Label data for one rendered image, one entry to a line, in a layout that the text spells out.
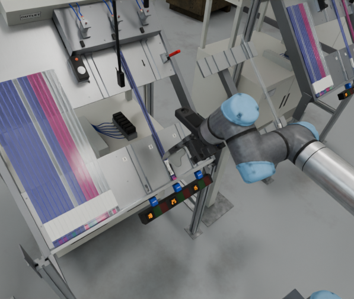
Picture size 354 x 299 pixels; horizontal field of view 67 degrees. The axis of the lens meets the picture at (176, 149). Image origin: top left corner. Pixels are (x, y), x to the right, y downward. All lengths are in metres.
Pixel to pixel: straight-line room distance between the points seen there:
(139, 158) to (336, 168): 0.63
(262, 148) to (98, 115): 1.04
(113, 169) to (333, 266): 1.45
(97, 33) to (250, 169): 0.66
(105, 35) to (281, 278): 1.51
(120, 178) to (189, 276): 0.85
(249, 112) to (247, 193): 1.42
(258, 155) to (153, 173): 0.50
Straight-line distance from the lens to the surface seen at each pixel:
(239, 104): 0.59
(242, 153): 0.59
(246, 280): 1.69
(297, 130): 0.68
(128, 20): 1.04
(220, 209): 1.84
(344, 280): 1.94
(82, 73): 0.93
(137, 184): 0.97
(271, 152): 0.62
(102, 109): 1.51
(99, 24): 0.99
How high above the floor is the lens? 1.54
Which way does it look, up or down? 46 degrees down
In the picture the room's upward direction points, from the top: 6 degrees clockwise
